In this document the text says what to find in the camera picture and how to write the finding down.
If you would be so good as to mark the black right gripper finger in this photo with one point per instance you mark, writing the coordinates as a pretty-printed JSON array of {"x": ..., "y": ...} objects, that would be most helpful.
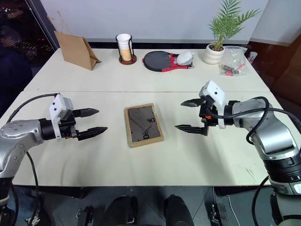
[
  {"x": 191, "y": 102},
  {"x": 190, "y": 128}
]

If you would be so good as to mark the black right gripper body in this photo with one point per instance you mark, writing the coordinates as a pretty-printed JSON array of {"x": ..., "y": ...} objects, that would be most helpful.
[{"x": 208, "y": 113}]

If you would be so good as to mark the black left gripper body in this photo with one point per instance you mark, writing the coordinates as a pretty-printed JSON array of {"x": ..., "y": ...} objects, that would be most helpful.
[{"x": 67, "y": 128}]

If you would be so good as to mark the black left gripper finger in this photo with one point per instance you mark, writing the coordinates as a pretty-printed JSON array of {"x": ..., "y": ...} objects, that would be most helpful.
[
  {"x": 92, "y": 132},
  {"x": 86, "y": 112}
]

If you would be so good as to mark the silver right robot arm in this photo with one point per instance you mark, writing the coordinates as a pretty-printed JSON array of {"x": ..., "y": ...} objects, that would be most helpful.
[{"x": 265, "y": 131}]

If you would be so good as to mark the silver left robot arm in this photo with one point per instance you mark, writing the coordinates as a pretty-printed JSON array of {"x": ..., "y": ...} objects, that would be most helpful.
[{"x": 16, "y": 134}]

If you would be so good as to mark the red table tennis paddle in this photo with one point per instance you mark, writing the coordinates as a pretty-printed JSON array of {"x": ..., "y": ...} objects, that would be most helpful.
[{"x": 181, "y": 64}]

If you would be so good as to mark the crumpled white cloth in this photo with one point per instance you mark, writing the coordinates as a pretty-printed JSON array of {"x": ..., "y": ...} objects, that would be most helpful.
[{"x": 185, "y": 58}]

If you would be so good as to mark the white ribbed plant pot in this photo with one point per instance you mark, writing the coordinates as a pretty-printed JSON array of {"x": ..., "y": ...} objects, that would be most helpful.
[{"x": 213, "y": 53}]

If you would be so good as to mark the black table tennis paddle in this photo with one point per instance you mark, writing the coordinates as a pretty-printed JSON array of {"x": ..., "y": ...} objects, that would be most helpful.
[{"x": 157, "y": 60}]

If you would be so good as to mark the clear plastic bag with parts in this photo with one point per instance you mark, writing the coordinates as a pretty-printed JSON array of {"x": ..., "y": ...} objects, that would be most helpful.
[{"x": 232, "y": 62}]

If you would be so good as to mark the brown paper bag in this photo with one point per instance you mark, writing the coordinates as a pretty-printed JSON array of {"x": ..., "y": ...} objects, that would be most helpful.
[{"x": 75, "y": 50}]

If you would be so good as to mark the cup stack in black holder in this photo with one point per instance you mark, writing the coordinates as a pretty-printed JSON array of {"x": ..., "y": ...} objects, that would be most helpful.
[{"x": 127, "y": 57}]

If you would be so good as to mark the stacked paper cups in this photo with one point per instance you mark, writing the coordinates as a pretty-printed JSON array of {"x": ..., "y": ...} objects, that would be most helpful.
[{"x": 124, "y": 47}]

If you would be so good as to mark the dark rounded robot foot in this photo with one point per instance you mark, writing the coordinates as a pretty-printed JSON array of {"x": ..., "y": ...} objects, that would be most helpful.
[
  {"x": 120, "y": 209},
  {"x": 178, "y": 209}
]

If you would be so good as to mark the green palm plant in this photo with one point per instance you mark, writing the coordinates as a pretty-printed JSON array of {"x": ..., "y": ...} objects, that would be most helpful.
[{"x": 225, "y": 21}]

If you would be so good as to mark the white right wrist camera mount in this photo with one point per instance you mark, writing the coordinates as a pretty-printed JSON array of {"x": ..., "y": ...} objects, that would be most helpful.
[{"x": 215, "y": 94}]

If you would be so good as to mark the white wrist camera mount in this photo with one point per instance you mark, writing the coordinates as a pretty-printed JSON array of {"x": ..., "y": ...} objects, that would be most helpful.
[
  {"x": 57, "y": 108},
  {"x": 215, "y": 94}
]

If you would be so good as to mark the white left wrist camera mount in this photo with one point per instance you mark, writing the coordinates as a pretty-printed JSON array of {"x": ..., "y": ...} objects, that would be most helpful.
[{"x": 57, "y": 108}]

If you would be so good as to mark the wooden picture frame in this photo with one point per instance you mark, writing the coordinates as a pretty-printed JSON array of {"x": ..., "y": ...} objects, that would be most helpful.
[{"x": 143, "y": 124}]

